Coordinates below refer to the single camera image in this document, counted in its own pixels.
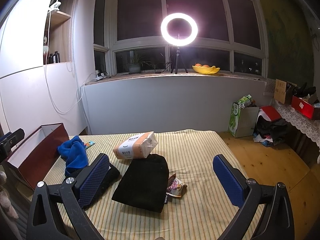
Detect orange fruits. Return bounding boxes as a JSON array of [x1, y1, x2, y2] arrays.
[[194, 63, 211, 68]]

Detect white lace cloth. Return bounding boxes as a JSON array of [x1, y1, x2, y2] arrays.
[[271, 99, 320, 147]]

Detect brown cardboard box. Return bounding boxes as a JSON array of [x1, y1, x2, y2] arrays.
[[274, 79, 297, 105]]

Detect orange tissue pack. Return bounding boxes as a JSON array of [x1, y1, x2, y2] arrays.
[[113, 131, 158, 160]]

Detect left hand in white glove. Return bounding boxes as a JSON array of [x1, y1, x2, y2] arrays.
[[0, 171, 18, 219]]

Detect pile of clothes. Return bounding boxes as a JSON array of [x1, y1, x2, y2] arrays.
[[253, 106, 289, 147]]

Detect colourful small card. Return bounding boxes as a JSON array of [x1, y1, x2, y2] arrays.
[[84, 141, 95, 150]]

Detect dark bottles on shelf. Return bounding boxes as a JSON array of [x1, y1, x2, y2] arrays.
[[47, 51, 60, 64]]

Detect white power cable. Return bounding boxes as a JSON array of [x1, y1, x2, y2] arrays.
[[43, 10, 97, 116]]

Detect red white snack wrapper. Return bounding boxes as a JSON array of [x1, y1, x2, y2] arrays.
[[166, 174, 188, 198]]

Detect black fabric pouch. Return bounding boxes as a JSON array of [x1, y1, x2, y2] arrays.
[[112, 154, 169, 213]]

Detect blue fleece cloth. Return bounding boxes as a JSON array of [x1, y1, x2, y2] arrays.
[[57, 135, 88, 177]]

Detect white power strip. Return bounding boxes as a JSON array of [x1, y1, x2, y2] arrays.
[[94, 70, 111, 82]]

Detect black tripod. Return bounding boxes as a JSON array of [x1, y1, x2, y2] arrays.
[[170, 47, 188, 74]]

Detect yellow fruit bowl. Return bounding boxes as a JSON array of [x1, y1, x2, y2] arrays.
[[192, 66, 220, 75]]

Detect striped yellow table cloth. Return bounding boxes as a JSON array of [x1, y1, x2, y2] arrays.
[[86, 129, 242, 239]]

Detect ring light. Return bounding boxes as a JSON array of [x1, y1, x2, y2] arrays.
[[161, 12, 199, 47]]

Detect red ceramic vase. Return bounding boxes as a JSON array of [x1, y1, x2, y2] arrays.
[[43, 36, 49, 64]]

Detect potted plant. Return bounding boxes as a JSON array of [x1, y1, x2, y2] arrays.
[[127, 50, 151, 74]]

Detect green white paper bag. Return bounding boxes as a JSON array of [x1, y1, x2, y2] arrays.
[[228, 94, 259, 138]]

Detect dark red cardboard box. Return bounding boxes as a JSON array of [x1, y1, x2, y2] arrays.
[[4, 123, 69, 190]]

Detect red box on shelf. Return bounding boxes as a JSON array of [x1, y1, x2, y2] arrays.
[[291, 96, 320, 120]]

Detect black fuzzy sock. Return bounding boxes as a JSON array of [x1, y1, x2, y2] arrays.
[[70, 164, 120, 199]]

